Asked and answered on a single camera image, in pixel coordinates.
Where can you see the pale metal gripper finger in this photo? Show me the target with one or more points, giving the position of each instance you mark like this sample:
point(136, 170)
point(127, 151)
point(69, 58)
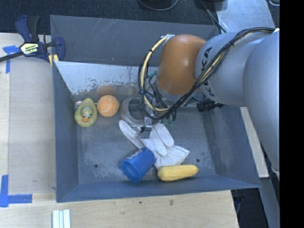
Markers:
point(148, 127)
point(141, 130)

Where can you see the clear tape roll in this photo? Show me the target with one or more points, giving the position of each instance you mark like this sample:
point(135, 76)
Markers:
point(125, 113)

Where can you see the white work glove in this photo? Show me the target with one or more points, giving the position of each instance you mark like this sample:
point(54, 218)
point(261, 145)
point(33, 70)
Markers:
point(166, 148)

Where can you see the blue plastic cup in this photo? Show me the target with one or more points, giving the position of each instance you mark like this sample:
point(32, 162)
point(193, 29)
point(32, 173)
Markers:
point(137, 165)

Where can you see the orange ball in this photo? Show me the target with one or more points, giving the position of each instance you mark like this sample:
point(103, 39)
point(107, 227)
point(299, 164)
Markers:
point(108, 106)

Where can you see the grey metal bin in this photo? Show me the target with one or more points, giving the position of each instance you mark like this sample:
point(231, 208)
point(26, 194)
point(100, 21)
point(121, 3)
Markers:
point(99, 148)

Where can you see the yellow toy corn cob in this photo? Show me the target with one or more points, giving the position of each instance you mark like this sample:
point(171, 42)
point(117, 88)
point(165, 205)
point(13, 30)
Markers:
point(177, 172)

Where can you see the yellow toy duck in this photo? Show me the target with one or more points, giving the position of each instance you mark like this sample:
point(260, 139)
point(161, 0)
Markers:
point(86, 113)

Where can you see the pale wood board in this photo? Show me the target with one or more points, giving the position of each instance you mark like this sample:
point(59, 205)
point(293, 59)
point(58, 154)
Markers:
point(31, 127)

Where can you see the black cylinder on white bracket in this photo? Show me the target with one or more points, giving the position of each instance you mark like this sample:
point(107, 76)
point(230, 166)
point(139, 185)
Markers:
point(207, 106)

